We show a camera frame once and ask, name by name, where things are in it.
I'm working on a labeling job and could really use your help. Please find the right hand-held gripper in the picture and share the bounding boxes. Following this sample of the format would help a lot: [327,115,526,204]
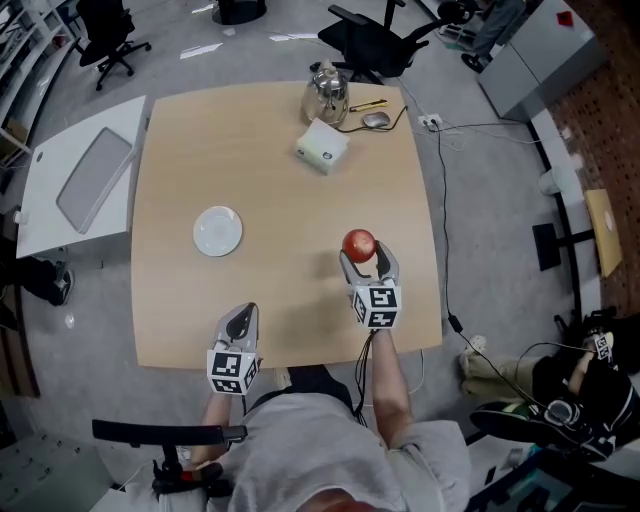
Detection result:
[339,240,404,332]

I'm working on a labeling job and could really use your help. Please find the person's dark trousers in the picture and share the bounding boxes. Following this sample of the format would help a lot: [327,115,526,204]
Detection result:
[272,364,356,409]

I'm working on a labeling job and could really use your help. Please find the white cylindrical bin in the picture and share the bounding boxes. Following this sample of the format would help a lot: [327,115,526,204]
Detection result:
[538,166,569,196]

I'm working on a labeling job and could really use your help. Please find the person's left forearm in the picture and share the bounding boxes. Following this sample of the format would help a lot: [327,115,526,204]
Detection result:
[188,392,242,469]

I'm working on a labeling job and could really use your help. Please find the grey metal cabinet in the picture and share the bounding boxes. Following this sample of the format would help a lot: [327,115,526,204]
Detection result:
[477,0,609,122]

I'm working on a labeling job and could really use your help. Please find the person's grey shirt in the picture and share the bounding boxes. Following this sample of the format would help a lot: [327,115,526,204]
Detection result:
[134,389,474,512]

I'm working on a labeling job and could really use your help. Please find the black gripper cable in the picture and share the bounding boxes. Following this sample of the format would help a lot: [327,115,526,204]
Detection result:
[353,329,379,429]

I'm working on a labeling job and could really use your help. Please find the white round plate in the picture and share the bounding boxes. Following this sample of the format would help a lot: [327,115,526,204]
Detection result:
[192,205,245,258]

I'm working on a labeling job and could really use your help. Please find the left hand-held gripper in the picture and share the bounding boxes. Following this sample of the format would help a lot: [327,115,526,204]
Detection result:
[206,302,263,398]

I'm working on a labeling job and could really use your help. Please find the white shelving unit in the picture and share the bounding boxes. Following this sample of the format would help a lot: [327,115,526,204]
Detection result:
[0,0,81,171]

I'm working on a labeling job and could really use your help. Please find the black chair armrest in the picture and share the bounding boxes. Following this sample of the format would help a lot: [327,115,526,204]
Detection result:
[91,418,249,501]

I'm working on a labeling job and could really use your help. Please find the black green white sneaker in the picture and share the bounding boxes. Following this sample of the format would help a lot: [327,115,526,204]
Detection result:
[469,397,614,461]

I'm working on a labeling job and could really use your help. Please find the white side table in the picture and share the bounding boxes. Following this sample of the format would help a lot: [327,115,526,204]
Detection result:
[15,94,148,260]

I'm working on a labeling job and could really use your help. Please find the white translucent box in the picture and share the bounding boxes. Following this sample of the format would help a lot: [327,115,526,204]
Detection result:
[294,118,351,176]

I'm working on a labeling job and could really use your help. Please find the red apple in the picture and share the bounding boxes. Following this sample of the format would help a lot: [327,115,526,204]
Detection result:
[341,228,378,264]

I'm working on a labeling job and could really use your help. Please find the grey flat tray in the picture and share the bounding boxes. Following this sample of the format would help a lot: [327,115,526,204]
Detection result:
[55,126,134,235]

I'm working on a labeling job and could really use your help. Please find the long black power cable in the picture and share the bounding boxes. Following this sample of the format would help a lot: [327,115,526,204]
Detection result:
[433,122,551,406]

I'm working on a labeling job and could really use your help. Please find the person's right forearm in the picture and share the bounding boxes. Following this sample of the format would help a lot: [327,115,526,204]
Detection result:
[368,329,417,451]

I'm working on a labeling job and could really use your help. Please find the brown cardboard envelope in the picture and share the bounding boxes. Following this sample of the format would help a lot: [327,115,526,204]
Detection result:
[583,188,624,279]

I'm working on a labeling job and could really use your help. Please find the black office chair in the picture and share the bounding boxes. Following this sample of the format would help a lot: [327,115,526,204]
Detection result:
[317,0,474,85]
[74,0,153,92]

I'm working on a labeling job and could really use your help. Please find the black flat stand base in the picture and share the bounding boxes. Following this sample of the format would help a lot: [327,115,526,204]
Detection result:
[531,222,561,272]

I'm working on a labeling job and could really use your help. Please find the black mouse cable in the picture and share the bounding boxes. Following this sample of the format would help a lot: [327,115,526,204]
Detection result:
[335,104,410,135]

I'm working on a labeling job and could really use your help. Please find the silver metal kettle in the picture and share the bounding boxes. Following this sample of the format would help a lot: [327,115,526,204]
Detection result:
[299,58,350,129]

